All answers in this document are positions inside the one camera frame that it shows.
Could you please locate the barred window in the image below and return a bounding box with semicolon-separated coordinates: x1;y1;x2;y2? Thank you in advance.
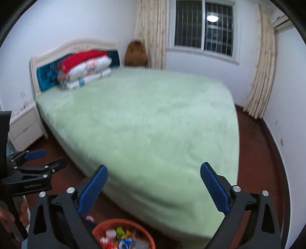
167;0;239;66

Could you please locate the red wrapper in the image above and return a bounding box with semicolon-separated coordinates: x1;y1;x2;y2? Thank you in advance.
99;237;115;249

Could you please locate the white nightstand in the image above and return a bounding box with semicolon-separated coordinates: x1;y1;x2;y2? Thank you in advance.
8;106;46;151

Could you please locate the person's left hand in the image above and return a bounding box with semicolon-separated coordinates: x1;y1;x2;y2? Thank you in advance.
0;197;30;234

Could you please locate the blue yellow wrapper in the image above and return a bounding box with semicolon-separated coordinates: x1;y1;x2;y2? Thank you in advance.
118;237;137;249

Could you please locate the red folded quilt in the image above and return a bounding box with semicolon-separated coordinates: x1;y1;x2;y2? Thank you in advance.
61;50;109;72

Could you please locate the bed with green blanket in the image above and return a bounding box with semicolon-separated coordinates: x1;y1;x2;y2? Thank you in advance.
35;66;240;242

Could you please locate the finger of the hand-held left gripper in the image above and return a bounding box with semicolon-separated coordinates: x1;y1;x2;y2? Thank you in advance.
11;157;68;179
7;149;47;167

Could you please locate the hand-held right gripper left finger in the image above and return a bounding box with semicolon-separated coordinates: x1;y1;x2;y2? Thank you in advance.
27;165;108;249

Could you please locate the orange plastic bin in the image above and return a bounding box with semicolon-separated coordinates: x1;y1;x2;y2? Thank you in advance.
92;218;156;249

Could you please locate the brown plush bear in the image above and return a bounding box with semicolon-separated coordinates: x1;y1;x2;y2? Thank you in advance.
124;40;147;67

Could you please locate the white air conditioner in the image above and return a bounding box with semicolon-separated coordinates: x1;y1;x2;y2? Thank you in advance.
270;14;293;30

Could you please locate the cream floral curtain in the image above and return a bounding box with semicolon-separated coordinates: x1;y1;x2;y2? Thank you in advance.
135;0;168;70
243;3;275;119

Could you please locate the cream headboard with blue panel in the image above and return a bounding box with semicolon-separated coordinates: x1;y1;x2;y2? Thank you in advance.
30;39;120;96

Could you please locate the green snack bag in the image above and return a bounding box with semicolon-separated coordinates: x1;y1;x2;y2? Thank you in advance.
116;227;131;240

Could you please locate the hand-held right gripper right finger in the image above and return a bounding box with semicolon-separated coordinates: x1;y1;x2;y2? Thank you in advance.
200;162;282;249

